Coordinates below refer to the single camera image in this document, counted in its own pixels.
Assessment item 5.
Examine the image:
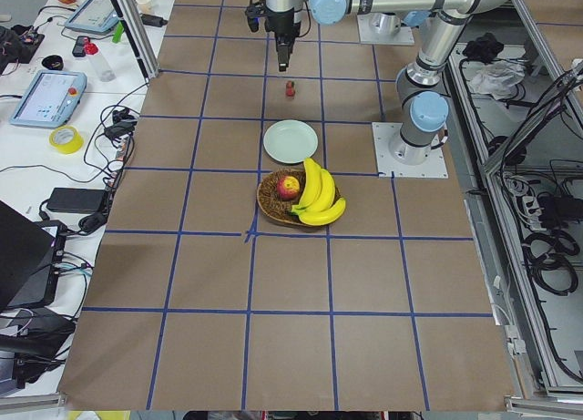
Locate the yellow banana bunch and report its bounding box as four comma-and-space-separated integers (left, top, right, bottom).
290, 158, 346, 227

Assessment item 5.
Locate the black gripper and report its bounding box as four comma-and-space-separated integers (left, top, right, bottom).
264, 10, 301, 72

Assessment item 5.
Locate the brown wicker basket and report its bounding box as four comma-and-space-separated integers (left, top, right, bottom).
257, 169, 341, 227

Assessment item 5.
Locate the blue teach pendant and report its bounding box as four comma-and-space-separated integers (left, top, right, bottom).
9, 70, 87, 128
64, 0, 119, 35

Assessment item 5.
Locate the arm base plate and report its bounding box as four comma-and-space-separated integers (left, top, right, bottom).
372, 122, 448, 179

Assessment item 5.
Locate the light green plate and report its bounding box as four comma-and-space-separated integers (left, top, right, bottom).
263, 119, 319, 164

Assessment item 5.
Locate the red apple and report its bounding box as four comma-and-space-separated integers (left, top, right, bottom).
276, 175, 301, 200

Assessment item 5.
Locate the clear plastic bottle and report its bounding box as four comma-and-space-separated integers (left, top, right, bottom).
83, 40, 116, 82

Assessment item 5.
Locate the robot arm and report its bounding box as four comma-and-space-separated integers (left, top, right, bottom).
245, 0, 507, 166

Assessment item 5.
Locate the black laptop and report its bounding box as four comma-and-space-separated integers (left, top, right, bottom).
1, 203, 66, 311

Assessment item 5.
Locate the aluminium frame post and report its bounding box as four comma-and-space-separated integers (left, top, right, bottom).
110, 0, 159, 80

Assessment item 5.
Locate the yellow tape roll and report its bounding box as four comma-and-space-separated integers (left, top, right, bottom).
49, 126, 84, 154

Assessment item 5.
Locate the black power adapter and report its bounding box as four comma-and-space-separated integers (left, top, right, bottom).
46, 188, 106, 213

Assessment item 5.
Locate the near blue teach pendant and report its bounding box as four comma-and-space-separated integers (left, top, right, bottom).
9, 70, 87, 128

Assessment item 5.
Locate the far blue teach pendant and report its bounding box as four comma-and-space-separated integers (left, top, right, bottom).
64, 0, 119, 35

